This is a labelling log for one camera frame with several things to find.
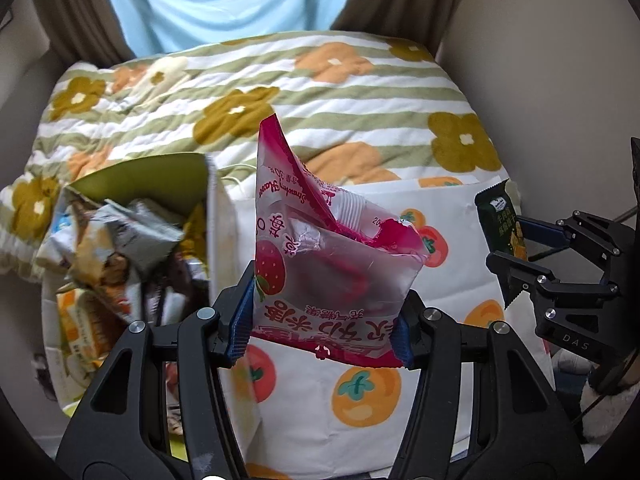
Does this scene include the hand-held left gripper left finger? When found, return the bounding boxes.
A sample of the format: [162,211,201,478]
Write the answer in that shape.
[55,261,261,480]

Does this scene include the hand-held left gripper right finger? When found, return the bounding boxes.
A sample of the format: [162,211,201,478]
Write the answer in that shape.
[387,291,586,480]

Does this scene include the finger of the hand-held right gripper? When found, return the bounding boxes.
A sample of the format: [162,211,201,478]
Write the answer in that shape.
[486,252,621,361]
[515,211,640,261]

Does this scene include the dark green snack packet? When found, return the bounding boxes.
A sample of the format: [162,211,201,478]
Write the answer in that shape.
[475,180,531,311]

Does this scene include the white persimmon print paper bag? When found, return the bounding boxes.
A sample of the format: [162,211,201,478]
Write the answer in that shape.
[220,175,556,480]

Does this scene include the pink strawberry snack packet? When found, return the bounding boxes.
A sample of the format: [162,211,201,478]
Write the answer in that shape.
[250,113,431,368]

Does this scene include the green cardboard box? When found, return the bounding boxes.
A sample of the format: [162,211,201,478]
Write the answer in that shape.
[40,152,238,461]

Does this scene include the pile of snack packets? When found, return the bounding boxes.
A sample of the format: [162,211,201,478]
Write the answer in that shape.
[37,187,211,376]

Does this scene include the floral striped blanket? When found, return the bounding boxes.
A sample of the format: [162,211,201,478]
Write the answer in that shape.
[0,32,521,286]

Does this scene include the brown curtain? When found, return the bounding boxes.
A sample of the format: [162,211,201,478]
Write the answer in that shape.
[27,0,133,66]
[330,0,468,61]

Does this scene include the light blue curtain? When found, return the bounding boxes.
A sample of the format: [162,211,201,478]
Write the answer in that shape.
[102,0,373,56]

